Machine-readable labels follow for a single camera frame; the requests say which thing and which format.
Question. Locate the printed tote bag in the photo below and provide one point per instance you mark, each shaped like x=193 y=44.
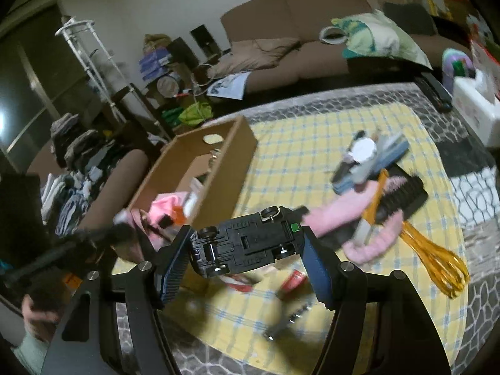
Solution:
x=375 y=35

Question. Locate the printed paper leaflet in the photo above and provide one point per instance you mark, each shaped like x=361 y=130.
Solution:
x=226 y=86

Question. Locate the black remote control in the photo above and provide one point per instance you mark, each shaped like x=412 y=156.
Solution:
x=433 y=91

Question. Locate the person's left hand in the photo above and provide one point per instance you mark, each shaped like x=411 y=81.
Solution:
x=39 y=322

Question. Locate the black cushion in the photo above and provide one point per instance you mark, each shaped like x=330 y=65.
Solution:
x=410 y=17

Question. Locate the person's left forearm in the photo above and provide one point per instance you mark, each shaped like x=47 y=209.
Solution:
x=31 y=355

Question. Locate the green bag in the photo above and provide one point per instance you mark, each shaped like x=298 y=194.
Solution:
x=191 y=113

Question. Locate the white plastic box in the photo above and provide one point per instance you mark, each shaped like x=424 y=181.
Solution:
x=476 y=105

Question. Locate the purple ball toy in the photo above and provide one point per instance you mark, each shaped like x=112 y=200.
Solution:
x=457 y=64

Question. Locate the pile of folded clothes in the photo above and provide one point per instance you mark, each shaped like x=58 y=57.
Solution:
x=74 y=164

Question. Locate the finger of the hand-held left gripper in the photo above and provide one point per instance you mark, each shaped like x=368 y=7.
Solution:
x=109 y=236

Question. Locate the small red packet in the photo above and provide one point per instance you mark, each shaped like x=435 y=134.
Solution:
x=295 y=281

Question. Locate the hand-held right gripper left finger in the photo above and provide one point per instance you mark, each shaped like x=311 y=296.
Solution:
x=175 y=261

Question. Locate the brown sofa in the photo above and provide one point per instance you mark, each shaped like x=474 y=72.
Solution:
x=312 y=11

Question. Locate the black toy car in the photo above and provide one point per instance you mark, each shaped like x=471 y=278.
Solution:
x=250 y=242

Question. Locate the brown armchair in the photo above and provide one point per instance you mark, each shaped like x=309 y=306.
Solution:
x=117 y=179

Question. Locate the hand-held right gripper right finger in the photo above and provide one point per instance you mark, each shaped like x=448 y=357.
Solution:
x=316 y=269

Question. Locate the yellow checked blanket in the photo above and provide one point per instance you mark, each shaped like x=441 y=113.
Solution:
x=312 y=156

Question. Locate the orange plastic whisk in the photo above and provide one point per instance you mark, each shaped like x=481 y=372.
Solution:
x=437 y=265

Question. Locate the white coat rack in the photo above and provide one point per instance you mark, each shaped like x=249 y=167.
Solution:
x=97 y=70

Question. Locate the cardboard box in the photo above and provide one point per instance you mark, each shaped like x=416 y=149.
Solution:
x=226 y=172

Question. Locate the black hairbrush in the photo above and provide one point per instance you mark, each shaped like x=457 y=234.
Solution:
x=402 y=195

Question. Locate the metal corkscrew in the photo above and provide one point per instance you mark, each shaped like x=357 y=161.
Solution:
x=289 y=318

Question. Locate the round white fan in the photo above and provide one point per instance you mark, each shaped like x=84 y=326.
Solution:
x=170 y=86

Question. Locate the pink sock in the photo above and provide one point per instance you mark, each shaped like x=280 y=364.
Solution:
x=351 y=211

